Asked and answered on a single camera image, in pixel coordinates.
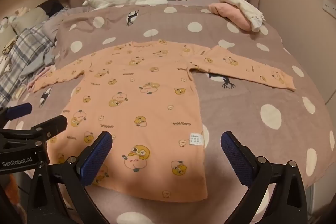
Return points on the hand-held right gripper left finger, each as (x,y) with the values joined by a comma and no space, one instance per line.
(96,159)

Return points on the pink folded cloth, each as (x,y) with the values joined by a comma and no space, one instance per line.
(231,15)

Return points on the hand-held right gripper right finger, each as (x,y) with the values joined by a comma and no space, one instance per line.
(234,156)

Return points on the plaid cloth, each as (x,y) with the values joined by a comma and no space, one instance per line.
(26,48)

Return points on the mauve polka dot blanket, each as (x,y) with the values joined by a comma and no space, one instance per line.
(244,111)

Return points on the pale cushion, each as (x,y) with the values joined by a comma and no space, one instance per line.
(29,18)

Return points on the dark cloth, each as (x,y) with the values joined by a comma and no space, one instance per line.
(51,5)

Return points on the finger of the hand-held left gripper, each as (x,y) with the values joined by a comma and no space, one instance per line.
(21,109)
(53,124)

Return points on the orange cartoon print shirt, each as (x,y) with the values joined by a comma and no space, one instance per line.
(147,108)

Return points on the white wall socket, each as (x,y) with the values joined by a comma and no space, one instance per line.
(330,7)

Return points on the small pink cloth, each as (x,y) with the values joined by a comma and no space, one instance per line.
(39,77)

